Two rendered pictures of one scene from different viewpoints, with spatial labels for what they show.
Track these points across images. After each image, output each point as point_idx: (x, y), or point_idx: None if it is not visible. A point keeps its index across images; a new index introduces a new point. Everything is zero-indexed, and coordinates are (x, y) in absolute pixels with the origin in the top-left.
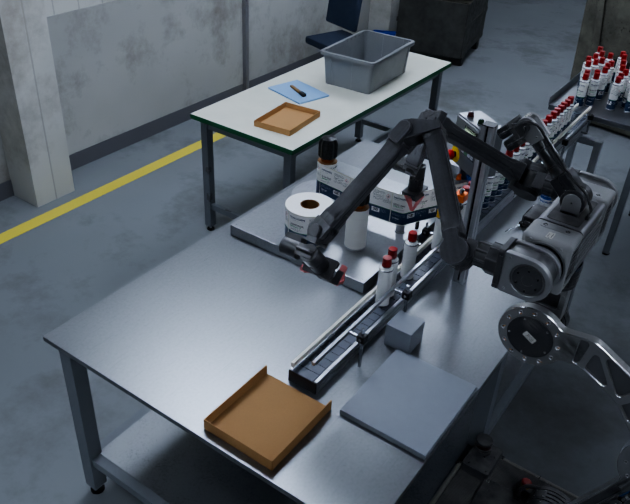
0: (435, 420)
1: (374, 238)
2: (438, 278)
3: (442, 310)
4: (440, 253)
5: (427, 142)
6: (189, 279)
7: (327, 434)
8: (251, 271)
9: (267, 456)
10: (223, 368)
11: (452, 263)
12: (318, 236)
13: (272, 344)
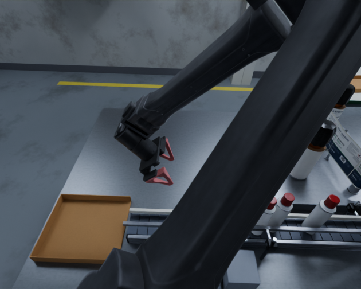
0: None
1: (320, 179)
2: (346, 255)
3: (311, 286)
4: (77, 288)
5: (309, 1)
6: (183, 124)
7: None
8: (216, 142)
9: (47, 249)
10: (122, 178)
11: None
12: (126, 117)
13: (161, 188)
